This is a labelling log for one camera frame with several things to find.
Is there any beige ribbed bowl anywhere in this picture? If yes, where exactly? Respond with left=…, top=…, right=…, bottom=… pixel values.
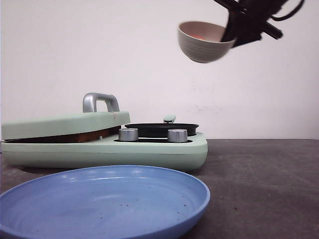
left=177, top=21, right=236, bottom=63

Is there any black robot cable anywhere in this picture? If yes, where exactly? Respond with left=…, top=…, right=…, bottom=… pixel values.
left=270, top=0, right=306, bottom=22

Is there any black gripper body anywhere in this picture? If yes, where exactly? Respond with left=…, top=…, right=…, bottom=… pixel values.
left=216, top=0, right=283, bottom=39

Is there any right silver control knob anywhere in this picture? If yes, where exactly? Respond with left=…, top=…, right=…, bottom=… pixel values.
left=167, top=129, right=188, bottom=143

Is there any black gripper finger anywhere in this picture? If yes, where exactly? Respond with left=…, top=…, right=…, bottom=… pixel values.
left=221, top=10, right=239, bottom=42
left=233, top=32, right=262, bottom=48

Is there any black frying pan green handle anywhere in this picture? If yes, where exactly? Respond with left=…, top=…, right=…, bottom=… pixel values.
left=125, top=115, right=199, bottom=138

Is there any blue round plate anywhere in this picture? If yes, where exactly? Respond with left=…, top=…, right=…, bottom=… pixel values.
left=0, top=165, right=210, bottom=239

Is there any left silver control knob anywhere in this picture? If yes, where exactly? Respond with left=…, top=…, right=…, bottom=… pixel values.
left=118, top=128, right=139, bottom=142

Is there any white bread slice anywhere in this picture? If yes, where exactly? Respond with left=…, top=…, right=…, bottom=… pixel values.
left=69, top=126, right=121, bottom=143

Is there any silver control knob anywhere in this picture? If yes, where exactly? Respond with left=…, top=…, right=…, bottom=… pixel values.
left=167, top=129, right=188, bottom=143
left=118, top=128, right=139, bottom=142

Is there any mint green breakfast maker base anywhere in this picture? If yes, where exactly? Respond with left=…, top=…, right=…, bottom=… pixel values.
left=1, top=133, right=208, bottom=171

